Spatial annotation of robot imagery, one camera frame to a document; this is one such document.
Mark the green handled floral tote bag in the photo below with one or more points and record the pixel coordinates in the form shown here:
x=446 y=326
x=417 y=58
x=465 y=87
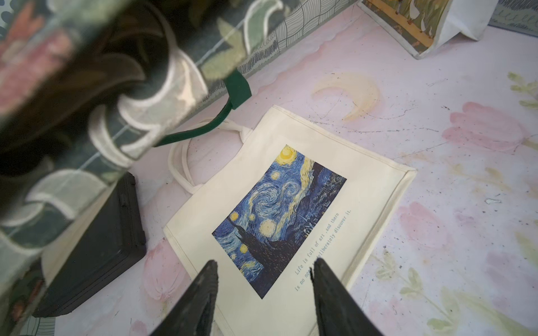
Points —
x=87 y=88

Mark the black plastic tool case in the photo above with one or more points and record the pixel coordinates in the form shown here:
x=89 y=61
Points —
x=113 y=243

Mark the yellow handled illustrated tote bag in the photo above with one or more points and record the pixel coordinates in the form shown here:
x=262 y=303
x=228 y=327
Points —
x=422 y=26

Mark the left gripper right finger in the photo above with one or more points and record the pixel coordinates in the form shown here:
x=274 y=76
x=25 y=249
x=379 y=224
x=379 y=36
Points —
x=337 y=312

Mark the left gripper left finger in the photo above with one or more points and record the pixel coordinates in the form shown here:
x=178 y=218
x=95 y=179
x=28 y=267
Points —
x=193 y=314

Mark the starry night canvas tote bag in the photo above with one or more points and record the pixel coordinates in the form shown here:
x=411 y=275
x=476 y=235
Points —
x=293 y=193

